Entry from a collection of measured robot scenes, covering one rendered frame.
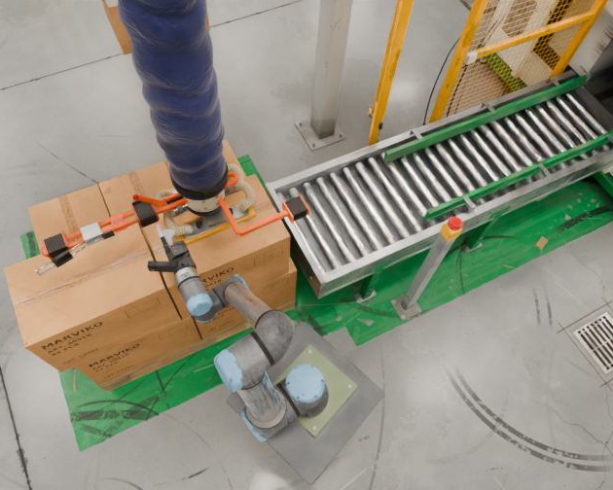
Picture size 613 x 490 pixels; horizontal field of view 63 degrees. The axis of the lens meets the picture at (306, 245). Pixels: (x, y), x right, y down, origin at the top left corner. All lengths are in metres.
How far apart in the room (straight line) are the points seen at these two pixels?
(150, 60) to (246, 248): 1.08
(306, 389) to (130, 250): 1.02
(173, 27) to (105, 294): 1.29
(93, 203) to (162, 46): 1.76
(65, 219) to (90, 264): 0.72
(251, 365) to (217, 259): 0.95
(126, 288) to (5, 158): 2.16
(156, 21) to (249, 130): 2.63
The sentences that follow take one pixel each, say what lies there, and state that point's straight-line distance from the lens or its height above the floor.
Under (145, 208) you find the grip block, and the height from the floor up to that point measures 1.26.
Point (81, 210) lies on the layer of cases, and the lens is 3.11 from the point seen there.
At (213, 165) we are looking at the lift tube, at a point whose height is 1.49.
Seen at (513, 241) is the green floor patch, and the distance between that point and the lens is 3.79.
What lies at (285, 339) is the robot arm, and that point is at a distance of 1.49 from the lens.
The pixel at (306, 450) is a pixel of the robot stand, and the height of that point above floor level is 0.75.
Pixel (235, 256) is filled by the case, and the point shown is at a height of 0.94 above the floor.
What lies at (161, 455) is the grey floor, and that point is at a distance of 3.08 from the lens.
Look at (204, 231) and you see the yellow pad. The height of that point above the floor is 1.14.
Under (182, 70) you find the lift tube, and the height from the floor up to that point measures 1.97.
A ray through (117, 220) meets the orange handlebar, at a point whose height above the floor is 1.26.
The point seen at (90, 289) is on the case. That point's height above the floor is 0.94.
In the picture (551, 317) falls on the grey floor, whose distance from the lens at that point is 3.64.
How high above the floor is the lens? 3.00
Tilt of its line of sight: 61 degrees down
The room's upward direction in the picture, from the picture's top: 6 degrees clockwise
